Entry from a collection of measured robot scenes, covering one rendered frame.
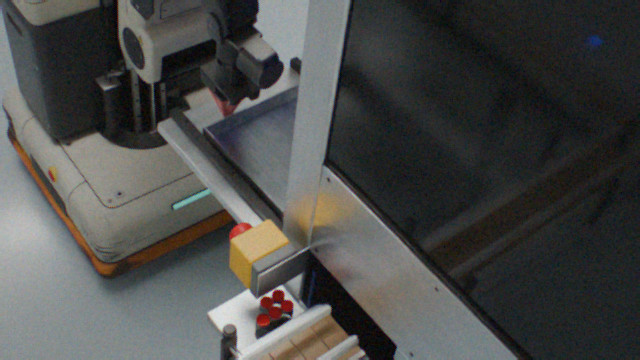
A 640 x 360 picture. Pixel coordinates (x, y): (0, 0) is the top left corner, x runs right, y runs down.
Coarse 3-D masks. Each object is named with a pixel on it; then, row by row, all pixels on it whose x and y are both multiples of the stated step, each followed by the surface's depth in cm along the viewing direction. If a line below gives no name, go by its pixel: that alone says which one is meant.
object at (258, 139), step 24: (288, 96) 158; (240, 120) 153; (264, 120) 155; (288, 120) 156; (216, 144) 146; (240, 144) 150; (264, 144) 151; (288, 144) 151; (240, 168) 142; (264, 168) 147; (288, 168) 147; (264, 192) 139
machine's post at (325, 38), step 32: (320, 0) 90; (352, 0) 87; (320, 32) 93; (320, 64) 96; (320, 96) 98; (320, 128) 102; (320, 160) 105; (288, 192) 116; (288, 224) 121; (288, 288) 131
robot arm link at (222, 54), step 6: (216, 42) 137; (216, 48) 138; (222, 48) 136; (228, 48) 135; (234, 48) 135; (216, 54) 139; (222, 54) 137; (228, 54) 136; (234, 54) 136; (222, 60) 138; (228, 60) 137; (234, 60) 137
